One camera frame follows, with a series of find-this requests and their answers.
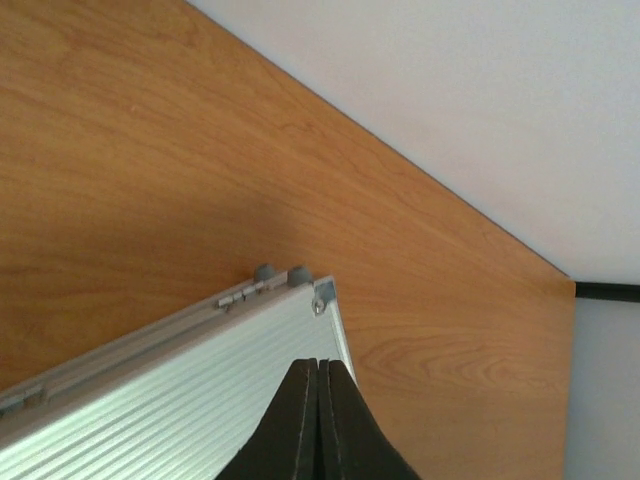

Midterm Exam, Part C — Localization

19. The black aluminium frame rail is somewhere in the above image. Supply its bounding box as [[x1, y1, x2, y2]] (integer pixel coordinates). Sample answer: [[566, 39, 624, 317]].
[[575, 282, 640, 303]]

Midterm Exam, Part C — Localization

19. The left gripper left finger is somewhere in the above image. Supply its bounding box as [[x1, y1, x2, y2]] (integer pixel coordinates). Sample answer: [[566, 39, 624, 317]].
[[218, 359, 318, 480]]

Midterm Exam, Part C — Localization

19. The aluminium poker case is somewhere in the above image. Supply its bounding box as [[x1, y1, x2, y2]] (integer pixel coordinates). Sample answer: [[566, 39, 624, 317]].
[[1, 265, 351, 479]]

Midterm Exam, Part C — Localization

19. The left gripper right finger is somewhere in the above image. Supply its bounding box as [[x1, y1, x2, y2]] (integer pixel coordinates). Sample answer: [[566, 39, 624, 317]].
[[318, 360, 419, 480]]

